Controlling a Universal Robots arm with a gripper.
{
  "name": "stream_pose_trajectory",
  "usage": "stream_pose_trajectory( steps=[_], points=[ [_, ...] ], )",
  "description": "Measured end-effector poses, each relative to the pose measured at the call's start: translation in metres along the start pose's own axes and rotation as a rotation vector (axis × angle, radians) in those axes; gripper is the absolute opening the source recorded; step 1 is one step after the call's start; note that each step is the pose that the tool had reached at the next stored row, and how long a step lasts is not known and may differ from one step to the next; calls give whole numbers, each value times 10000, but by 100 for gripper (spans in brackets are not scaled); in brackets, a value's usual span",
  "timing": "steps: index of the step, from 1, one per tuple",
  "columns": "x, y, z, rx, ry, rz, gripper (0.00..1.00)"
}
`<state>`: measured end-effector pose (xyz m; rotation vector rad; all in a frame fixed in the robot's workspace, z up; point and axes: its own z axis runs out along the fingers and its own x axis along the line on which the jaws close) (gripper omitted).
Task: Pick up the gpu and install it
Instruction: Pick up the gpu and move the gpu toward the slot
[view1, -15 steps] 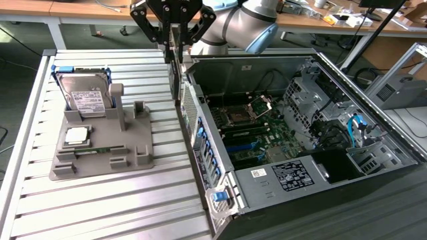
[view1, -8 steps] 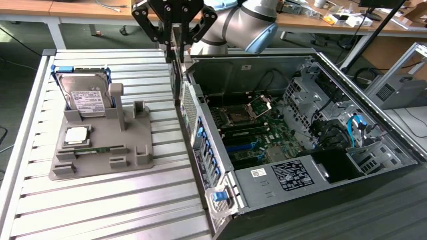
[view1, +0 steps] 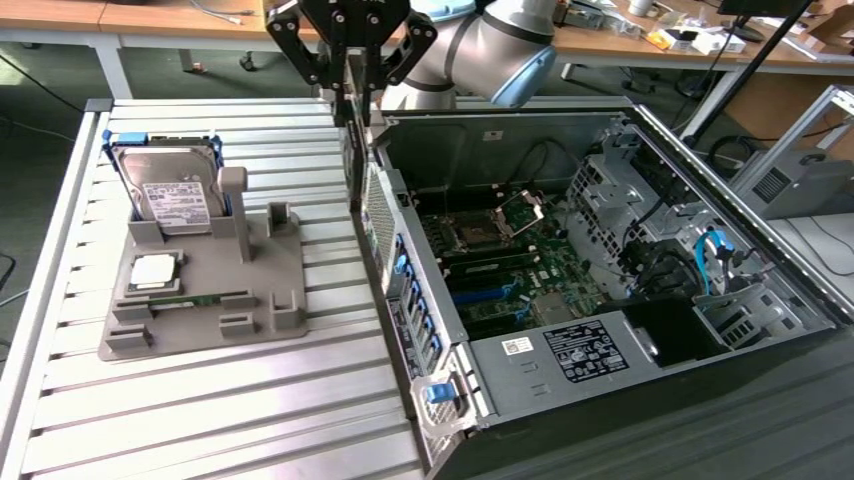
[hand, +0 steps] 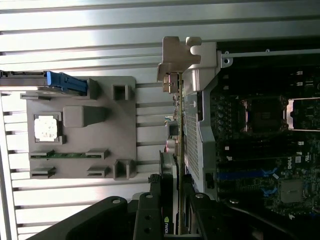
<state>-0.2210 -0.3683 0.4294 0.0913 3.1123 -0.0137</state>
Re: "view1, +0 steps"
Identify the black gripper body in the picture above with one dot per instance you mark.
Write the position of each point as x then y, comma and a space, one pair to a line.
361, 20

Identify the Nvidia graphics card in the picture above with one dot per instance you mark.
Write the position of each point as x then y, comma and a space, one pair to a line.
355, 160

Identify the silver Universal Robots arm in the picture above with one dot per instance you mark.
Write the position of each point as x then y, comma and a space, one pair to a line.
481, 45

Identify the black caster wheel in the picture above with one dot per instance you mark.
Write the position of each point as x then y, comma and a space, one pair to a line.
249, 61

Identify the wooden office desk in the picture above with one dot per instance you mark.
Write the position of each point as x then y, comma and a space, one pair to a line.
167, 20
834, 56

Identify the grey metal device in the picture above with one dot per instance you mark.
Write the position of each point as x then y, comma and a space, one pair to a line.
597, 12

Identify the open grey PC case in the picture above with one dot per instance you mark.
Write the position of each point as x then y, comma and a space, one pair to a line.
379, 215

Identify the hard disk in blue carrier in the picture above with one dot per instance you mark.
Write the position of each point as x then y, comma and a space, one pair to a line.
174, 195

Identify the white cup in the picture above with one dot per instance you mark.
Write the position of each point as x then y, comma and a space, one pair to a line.
642, 6

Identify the open metal socket cover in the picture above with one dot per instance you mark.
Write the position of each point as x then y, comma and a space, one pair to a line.
522, 212

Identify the CPU socket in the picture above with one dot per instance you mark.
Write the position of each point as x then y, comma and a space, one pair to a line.
477, 232

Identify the yellow and white box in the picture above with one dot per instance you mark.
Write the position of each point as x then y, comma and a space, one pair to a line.
674, 39

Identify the perforated steel disk bay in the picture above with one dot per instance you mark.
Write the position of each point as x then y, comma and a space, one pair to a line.
601, 190

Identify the small white box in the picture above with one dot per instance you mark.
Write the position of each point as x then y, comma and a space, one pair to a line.
720, 44

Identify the green motherboard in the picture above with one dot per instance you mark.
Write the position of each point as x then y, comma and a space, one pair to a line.
554, 270

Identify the silver CPU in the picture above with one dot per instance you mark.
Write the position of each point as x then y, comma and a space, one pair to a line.
155, 272

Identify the blue expansion slot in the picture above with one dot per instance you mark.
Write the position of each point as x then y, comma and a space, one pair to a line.
490, 295

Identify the black stand pole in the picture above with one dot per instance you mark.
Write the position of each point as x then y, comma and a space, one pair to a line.
754, 62

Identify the green RAM stick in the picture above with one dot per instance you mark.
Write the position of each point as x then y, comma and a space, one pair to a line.
194, 301

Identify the black monitor with stand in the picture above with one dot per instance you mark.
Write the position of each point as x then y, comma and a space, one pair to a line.
761, 5

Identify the silver chipset heatsink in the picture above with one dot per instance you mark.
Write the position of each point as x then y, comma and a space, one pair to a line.
556, 307

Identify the grey plastic parts rack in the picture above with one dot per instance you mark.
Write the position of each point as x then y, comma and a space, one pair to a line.
214, 325

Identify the folded cardboard piece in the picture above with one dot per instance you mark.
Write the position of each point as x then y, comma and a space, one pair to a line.
834, 25

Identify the grey computer tower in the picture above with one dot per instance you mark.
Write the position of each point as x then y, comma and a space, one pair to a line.
801, 190

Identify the grey power supply unit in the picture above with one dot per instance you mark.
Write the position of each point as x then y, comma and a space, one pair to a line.
521, 375

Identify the blue case latch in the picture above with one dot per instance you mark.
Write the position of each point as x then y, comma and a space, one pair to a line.
438, 392

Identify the aluminium profile frame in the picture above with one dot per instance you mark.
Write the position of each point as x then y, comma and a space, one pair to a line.
830, 105

